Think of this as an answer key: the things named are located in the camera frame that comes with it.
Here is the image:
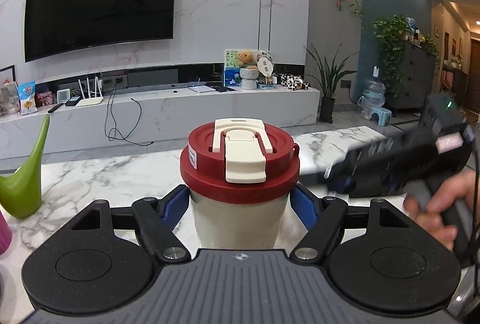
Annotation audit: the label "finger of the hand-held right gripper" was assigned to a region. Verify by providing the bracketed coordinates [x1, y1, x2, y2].
[323, 159, 355, 195]

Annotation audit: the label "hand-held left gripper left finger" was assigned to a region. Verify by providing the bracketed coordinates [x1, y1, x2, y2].
[55, 185, 190, 263]

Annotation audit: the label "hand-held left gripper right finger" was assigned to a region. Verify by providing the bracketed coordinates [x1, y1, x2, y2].
[289, 183, 425, 262]

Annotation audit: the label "cream tumbler with red lid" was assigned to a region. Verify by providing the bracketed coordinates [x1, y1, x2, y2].
[179, 117, 302, 250]

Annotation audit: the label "pink plastic container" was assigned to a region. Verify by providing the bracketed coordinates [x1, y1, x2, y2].
[0, 210, 14, 257]

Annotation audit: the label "person's right hand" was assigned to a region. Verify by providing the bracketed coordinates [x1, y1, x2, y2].
[403, 170, 480, 253]

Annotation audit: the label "green step stool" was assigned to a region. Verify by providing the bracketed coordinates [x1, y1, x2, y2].
[361, 106, 394, 128]

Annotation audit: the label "large clear water jug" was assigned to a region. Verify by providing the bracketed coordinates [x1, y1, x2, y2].
[356, 65, 387, 111]

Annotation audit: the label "grey drawer cabinet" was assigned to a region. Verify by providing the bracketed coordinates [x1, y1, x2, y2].
[386, 41, 438, 111]

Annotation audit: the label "long-leaf potted plant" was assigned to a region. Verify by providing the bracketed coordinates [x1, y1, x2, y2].
[304, 43, 359, 124]

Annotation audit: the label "white marble television console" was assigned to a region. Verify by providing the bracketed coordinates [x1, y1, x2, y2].
[0, 64, 322, 162]

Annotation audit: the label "black white cow figurines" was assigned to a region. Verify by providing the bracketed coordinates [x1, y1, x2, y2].
[275, 73, 312, 91]

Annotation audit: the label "leafy pothos plant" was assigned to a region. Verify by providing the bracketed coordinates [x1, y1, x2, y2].
[370, 15, 413, 98]

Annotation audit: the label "small leafy plant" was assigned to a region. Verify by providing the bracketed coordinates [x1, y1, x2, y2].
[420, 34, 440, 58]

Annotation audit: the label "white router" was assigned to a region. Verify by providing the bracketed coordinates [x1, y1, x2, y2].
[77, 77, 105, 108]

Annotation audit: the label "white hand fan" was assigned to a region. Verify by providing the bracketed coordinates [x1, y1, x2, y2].
[258, 58, 275, 83]

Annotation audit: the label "grey ribbed pot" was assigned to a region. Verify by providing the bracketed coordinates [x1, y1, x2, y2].
[240, 67, 260, 91]

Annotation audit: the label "blue flower painting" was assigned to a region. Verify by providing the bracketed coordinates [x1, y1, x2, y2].
[224, 49, 245, 88]

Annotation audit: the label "brown teddy bear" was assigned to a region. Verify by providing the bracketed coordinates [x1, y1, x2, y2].
[237, 50, 258, 69]

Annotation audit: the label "green watering can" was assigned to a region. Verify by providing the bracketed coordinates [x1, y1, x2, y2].
[0, 114, 51, 220]

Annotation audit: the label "blue snack bag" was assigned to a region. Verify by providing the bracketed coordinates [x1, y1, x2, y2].
[18, 80, 38, 116]

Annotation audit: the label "patterned clear packet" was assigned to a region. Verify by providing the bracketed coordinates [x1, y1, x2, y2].
[0, 82, 20, 117]

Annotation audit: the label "black power cable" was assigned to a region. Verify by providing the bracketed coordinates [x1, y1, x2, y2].
[104, 84, 155, 147]

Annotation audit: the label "black picture frame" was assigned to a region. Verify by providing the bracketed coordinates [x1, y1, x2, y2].
[0, 65, 16, 85]

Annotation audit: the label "black wall television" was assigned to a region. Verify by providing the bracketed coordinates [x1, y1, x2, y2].
[24, 0, 179, 63]

